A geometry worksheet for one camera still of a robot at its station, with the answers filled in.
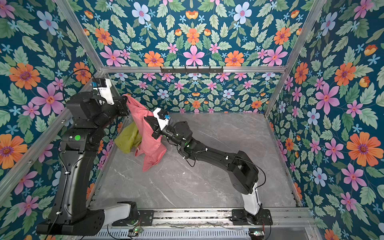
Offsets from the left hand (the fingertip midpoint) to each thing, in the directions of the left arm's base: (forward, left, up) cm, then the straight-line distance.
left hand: (125, 90), depth 57 cm
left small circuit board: (-42, +4, -51) cm, 66 cm away
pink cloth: (-8, -3, -32) cm, 33 cm away
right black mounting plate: (-39, -46, -50) cm, 79 cm away
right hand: (-3, -6, -11) cm, 12 cm away
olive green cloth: (+3, +13, -36) cm, 38 cm away
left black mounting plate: (-36, +5, -49) cm, 61 cm away
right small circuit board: (-46, -53, -51) cm, 87 cm away
